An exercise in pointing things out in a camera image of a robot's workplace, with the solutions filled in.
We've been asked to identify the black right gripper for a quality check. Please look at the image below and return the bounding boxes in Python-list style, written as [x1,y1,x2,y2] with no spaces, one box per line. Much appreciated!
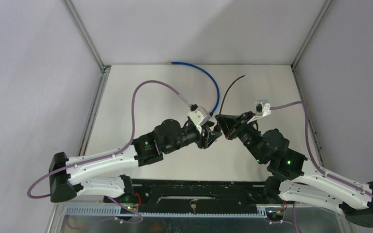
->
[215,112,265,164]

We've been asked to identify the black cable lock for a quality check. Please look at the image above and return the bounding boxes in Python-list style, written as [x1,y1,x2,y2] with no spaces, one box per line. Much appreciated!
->
[212,75,247,133]

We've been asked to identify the padlock key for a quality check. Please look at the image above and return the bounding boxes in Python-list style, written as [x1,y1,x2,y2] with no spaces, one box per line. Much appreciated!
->
[189,200,196,215]

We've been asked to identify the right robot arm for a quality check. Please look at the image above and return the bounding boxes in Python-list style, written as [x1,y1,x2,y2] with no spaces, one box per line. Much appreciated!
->
[215,112,373,228]

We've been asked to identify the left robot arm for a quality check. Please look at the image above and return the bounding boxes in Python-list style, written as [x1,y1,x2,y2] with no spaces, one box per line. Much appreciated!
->
[49,119,222,203]

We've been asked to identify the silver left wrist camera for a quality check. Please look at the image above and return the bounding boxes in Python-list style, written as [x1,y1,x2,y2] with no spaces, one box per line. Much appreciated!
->
[188,104,211,133]

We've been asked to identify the blue cable lock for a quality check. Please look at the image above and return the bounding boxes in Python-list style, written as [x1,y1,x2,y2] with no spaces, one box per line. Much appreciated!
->
[166,62,221,116]

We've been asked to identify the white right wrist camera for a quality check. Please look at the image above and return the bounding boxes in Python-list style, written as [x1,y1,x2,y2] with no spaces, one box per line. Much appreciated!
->
[247,100,271,124]

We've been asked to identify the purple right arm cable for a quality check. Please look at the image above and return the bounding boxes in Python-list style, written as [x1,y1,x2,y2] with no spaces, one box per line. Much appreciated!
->
[268,100,373,233]

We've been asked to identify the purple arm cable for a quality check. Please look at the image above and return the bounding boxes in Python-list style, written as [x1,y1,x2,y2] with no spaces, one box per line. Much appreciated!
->
[268,100,373,233]
[27,80,194,225]

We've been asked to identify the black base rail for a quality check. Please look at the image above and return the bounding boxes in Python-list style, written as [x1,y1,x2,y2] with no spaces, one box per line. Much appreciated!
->
[104,179,290,216]

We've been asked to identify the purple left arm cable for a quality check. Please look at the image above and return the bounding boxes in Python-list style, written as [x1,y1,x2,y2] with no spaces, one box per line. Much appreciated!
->
[27,80,194,225]

